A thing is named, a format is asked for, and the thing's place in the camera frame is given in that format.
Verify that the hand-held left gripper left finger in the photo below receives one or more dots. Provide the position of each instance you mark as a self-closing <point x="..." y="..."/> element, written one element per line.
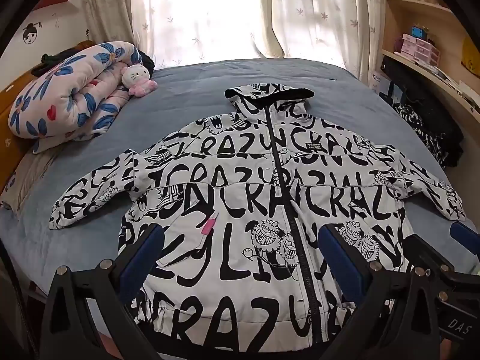
<point x="144" y="255"/>

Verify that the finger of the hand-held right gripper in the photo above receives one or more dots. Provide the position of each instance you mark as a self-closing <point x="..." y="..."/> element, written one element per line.
<point x="431" y="253"/>
<point x="465" y="236"/>

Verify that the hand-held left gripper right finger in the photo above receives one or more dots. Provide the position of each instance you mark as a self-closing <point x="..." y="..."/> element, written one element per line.
<point x="345" y="266"/>

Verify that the black and white printed jacket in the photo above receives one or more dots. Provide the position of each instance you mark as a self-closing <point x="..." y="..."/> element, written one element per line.
<point x="240" y="202"/>

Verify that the dark clothes pile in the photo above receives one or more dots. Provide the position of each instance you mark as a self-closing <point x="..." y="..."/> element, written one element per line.
<point x="56" y="58"/>

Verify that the black and white patterned cloth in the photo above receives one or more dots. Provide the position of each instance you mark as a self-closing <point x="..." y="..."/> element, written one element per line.
<point x="423" y="135"/>

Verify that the beige striped pillow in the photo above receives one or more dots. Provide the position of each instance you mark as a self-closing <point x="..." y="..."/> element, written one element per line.
<point x="30" y="174"/>

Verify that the papers on shelf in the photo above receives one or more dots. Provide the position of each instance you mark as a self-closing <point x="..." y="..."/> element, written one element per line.
<point x="455" y="84"/>

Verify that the black bag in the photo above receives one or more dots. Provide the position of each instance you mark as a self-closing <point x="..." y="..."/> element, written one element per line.
<point x="420" y="90"/>

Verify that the blue-grey bed blanket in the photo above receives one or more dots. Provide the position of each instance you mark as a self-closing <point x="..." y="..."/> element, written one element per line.
<point x="180" y="93"/>

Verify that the blue and white box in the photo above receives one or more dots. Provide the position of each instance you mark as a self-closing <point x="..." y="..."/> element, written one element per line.
<point x="378" y="82"/>

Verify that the white and pink cat plush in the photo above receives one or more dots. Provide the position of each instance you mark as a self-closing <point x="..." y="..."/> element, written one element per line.
<point x="135" y="75"/>

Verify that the yellow cloth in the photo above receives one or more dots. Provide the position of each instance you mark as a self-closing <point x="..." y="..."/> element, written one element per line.
<point x="471" y="54"/>

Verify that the floral folded quilt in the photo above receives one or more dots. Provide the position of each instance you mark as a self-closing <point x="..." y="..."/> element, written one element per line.
<point x="75" y="82"/>

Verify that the pink mini drawer organizer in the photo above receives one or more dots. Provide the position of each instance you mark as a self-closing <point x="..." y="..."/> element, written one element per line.
<point x="426" y="53"/>
<point x="408" y="44"/>

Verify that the wooden headboard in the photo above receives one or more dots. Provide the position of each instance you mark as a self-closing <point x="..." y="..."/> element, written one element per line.
<point x="11" y="120"/>

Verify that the black fuzzy cloth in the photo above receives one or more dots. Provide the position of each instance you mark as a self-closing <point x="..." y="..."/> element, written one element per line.
<point x="147" y="62"/>

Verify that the blue toy box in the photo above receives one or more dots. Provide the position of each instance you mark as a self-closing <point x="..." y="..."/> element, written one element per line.
<point x="418" y="33"/>

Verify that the wooden shelf unit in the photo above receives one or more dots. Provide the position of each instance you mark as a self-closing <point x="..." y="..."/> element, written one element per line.
<point x="412" y="12"/>

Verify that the sheer leaf-print curtain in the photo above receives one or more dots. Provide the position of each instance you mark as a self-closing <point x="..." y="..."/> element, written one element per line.
<point x="337" y="18"/>
<point x="112" y="7"/>

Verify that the cartoon face wall sticker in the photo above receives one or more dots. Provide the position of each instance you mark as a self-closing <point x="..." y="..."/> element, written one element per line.
<point x="31" y="34"/>

